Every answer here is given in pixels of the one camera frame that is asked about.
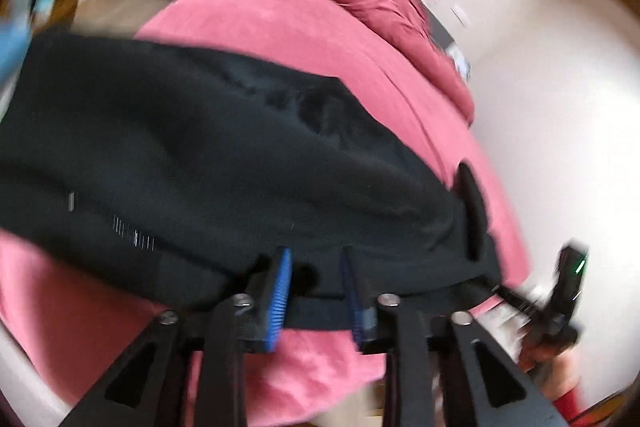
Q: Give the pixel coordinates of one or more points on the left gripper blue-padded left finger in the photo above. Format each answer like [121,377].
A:
[147,385]

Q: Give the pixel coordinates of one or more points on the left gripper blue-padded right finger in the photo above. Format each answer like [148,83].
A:
[439,370]

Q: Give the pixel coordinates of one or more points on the black pants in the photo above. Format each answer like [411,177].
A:
[174,172]

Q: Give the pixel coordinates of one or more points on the right hand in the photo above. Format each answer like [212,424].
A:
[563,368]

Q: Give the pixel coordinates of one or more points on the pink bed blanket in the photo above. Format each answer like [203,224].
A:
[72,325]

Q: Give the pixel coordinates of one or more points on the pink rolled duvet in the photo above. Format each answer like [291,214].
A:
[402,24]

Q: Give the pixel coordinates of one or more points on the teal lidded white bucket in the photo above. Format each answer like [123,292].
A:
[43,8]

